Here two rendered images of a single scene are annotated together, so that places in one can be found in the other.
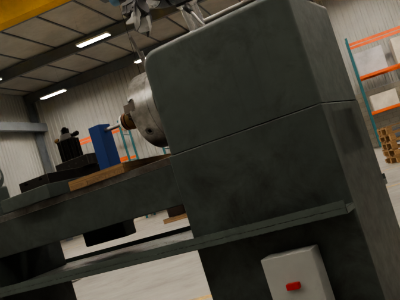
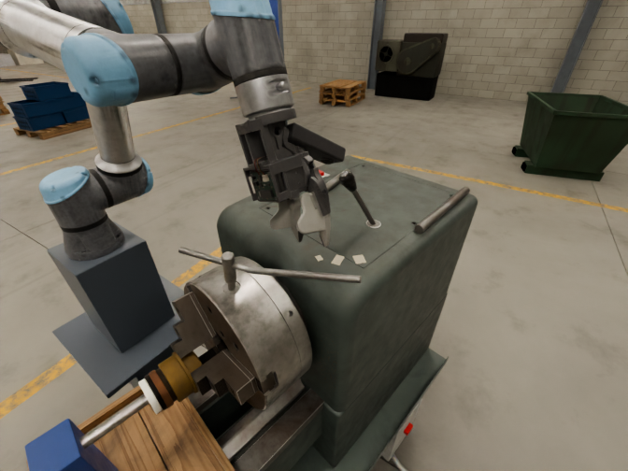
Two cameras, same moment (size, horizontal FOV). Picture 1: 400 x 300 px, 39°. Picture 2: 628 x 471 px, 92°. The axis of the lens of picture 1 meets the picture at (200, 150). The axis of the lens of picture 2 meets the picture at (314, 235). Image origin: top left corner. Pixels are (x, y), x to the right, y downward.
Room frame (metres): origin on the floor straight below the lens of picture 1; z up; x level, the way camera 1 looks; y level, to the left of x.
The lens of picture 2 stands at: (2.01, 0.48, 1.65)
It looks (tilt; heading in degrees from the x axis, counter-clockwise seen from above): 35 degrees down; 285
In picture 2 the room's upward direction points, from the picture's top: straight up
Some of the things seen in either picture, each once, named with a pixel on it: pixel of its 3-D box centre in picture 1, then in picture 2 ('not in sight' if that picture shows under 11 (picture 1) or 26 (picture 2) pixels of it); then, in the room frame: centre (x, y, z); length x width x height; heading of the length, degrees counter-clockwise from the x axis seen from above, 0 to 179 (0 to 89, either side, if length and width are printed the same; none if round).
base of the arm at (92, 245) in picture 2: not in sight; (90, 231); (2.85, -0.07, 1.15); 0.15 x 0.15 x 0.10
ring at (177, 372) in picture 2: (134, 118); (177, 377); (2.36, 0.23, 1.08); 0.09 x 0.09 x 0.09; 60
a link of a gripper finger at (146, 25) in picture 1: (143, 28); (285, 220); (2.17, 0.07, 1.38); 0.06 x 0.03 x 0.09; 60
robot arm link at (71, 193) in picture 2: not in sight; (75, 195); (2.84, -0.08, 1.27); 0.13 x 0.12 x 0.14; 68
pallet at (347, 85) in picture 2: not in sight; (343, 92); (3.56, -8.09, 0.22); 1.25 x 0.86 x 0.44; 78
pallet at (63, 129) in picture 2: not in sight; (53, 107); (8.31, -4.06, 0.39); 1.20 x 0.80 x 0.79; 83
